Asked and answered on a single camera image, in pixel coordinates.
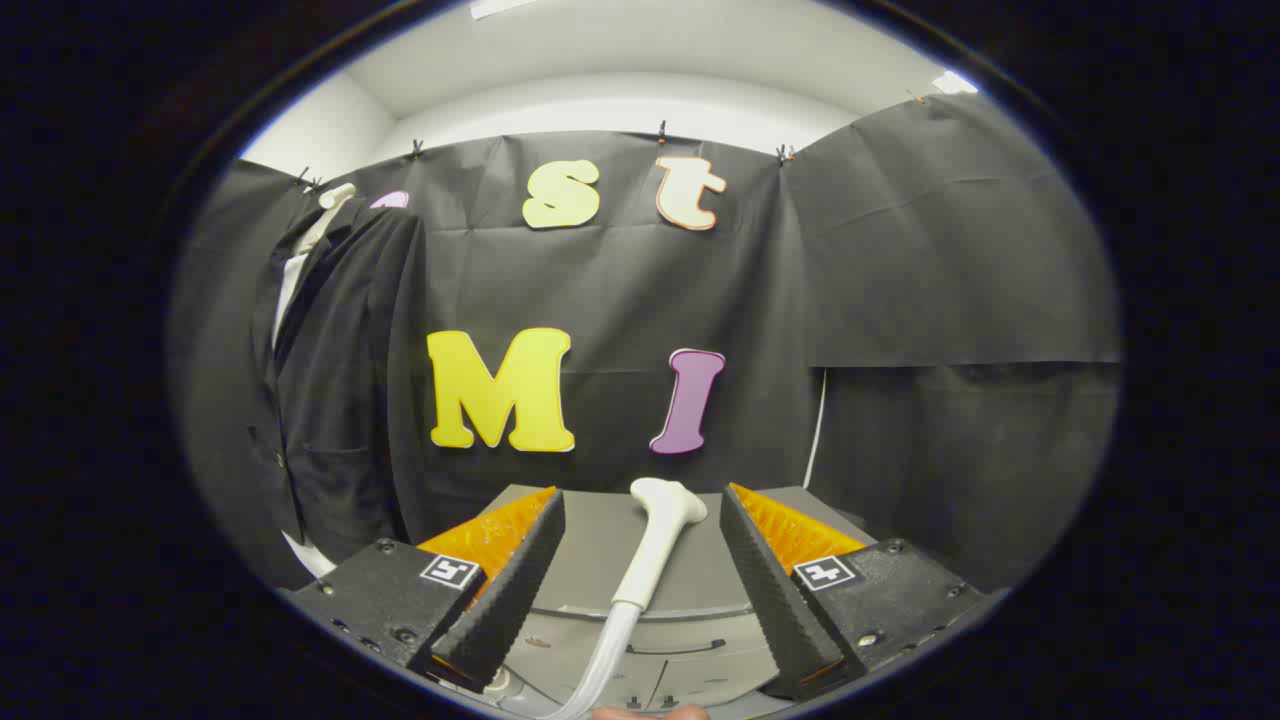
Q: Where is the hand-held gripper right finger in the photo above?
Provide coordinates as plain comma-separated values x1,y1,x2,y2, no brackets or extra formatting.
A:
719,483,991,701

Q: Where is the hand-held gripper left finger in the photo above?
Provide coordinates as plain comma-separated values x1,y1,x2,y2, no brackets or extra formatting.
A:
285,487,567,694

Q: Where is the grey garment steamer base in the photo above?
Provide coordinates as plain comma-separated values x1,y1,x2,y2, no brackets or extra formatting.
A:
440,485,881,719

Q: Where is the translucent garment steamer hose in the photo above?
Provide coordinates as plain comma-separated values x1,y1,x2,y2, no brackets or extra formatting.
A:
540,600,641,720

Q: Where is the white garment steamer head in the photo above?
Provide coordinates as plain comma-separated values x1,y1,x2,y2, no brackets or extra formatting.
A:
612,478,709,611

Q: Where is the black suit jacket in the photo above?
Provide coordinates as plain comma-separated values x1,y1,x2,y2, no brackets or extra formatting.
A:
245,200,431,566

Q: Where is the black backdrop cloth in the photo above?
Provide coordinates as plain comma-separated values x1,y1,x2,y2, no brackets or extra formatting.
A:
170,95,1121,591

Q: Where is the white mannequin torso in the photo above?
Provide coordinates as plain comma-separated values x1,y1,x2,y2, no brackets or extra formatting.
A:
272,183,358,581

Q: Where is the row of black cloth clips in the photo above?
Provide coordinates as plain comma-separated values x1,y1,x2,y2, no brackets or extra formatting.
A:
295,90,926,193

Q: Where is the white wall cable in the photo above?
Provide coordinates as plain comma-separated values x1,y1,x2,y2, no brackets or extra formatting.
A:
803,368,829,489

